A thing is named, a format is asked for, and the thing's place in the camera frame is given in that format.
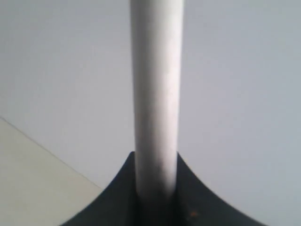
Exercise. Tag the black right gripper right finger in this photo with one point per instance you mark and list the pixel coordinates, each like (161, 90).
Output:
(197, 205)

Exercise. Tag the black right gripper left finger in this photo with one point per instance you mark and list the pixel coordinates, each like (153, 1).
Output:
(117, 204)

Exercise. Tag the wooden drumstick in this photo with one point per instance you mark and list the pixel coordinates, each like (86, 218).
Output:
(156, 35)

